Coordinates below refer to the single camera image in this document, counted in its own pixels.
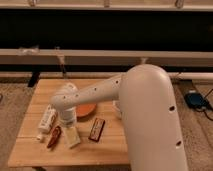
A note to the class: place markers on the blue box on floor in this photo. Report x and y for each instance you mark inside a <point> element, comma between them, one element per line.
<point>195,100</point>

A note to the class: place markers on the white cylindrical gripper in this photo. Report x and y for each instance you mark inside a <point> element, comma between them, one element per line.
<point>68,117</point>

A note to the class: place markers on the dark chocolate bar package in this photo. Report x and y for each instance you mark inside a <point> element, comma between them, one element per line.
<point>97,129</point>

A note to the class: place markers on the white sponge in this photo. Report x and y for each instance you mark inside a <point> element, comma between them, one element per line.
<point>71,136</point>

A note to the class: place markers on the wooden table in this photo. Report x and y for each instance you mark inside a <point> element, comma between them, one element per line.
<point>29,152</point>

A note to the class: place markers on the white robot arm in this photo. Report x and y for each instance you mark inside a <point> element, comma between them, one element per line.
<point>149,115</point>

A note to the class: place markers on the white paper cup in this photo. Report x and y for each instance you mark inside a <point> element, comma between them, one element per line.
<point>117,109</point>

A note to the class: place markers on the orange bowl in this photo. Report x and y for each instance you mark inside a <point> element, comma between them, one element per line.
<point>85,109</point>

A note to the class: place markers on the white tube with cap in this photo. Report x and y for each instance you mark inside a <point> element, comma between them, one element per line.
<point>46,122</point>

